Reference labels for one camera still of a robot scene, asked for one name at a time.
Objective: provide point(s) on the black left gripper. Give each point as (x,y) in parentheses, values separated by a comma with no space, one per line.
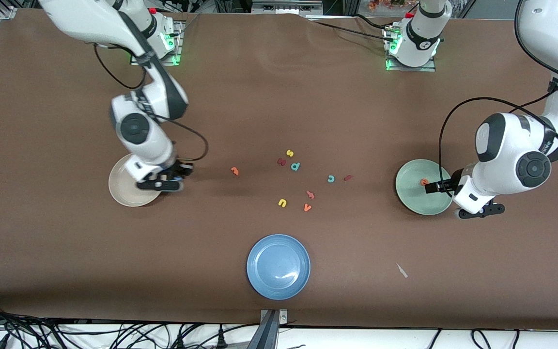
(455,182)

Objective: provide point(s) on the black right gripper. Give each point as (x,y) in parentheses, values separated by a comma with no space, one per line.
(179,168)

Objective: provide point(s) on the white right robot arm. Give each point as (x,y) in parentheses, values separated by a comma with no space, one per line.
(153,145)

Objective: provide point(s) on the green plate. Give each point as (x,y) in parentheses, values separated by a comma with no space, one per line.
(419,201)

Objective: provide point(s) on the beige brown plate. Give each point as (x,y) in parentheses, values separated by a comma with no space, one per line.
(121,191)

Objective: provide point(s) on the white tape scrap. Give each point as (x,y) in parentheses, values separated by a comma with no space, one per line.
(402,271)

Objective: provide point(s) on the teal letter p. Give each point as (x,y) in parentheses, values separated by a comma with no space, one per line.
(295,166)

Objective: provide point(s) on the blue plate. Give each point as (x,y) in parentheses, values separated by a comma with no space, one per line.
(279,266)

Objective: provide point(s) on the brown table cover sheet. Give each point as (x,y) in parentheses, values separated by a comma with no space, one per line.
(66,252)

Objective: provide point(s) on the black power plug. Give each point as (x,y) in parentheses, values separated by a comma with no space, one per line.
(221,339)
(180,341)

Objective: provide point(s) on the grey metal box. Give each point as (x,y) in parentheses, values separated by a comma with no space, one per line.
(284,7)

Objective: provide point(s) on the orange colourful decoration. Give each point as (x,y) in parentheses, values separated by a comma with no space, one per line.
(385,4)

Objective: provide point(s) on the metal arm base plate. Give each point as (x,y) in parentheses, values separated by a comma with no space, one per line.
(178,48)
(410,69)

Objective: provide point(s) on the aluminium edge bracket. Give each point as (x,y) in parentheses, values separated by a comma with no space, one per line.
(283,317)

